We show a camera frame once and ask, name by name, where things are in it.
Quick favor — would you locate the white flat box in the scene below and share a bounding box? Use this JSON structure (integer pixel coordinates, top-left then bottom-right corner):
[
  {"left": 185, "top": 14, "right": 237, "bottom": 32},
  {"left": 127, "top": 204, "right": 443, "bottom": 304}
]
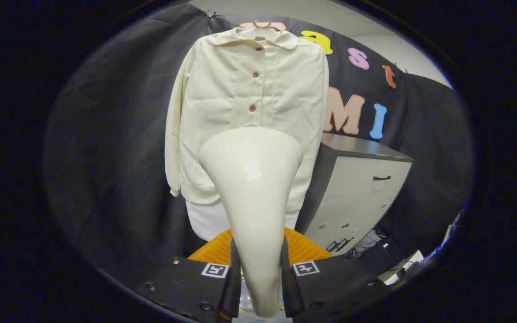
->
[{"left": 377, "top": 250, "right": 425, "bottom": 285}]

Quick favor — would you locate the tangle of black cables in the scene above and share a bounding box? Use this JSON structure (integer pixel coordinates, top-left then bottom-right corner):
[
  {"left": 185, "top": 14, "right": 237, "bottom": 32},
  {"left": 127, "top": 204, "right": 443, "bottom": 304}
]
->
[{"left": 326, "top": 231, "right": 387, "bottom": 260}]

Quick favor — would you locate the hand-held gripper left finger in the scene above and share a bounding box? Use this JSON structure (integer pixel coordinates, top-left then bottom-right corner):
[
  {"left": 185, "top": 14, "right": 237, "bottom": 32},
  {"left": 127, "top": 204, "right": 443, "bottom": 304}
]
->
[{"left": 134, "top": 229, "right": 242, "bottom": 323}]

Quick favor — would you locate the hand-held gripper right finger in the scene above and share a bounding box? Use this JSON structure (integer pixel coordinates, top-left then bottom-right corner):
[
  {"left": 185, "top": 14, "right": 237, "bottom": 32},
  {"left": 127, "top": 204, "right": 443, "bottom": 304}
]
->
[{"left": 281, "top": 227, "right": 400, "bottom": 320}]

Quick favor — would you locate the cream button-up shirt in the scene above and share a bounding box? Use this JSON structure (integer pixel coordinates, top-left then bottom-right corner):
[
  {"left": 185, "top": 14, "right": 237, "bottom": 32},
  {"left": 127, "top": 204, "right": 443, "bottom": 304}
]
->
[{"left": 165, "top": 27, "right": 329, "bottom": 214}]

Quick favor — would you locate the grey drawer cabinet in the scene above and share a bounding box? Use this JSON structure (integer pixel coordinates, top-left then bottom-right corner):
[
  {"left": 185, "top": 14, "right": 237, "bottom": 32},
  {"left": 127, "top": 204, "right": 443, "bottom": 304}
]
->
[{"left": 295, "top": 132, "right": 414, "bottom": 256}]

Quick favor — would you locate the cream plastic clothes hanger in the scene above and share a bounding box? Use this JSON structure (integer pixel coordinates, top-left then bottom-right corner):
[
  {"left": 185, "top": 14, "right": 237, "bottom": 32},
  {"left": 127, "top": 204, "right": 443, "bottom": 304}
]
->
[{"left": 236, "top": 20, "right": 281, "bottom": 41}]

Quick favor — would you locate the white garment steamer head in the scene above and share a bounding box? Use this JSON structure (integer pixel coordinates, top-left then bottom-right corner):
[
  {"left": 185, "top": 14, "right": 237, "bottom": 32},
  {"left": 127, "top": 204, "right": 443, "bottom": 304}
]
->
[{"left": 198, "top": 127, "right": 304, "bottom": 318}]

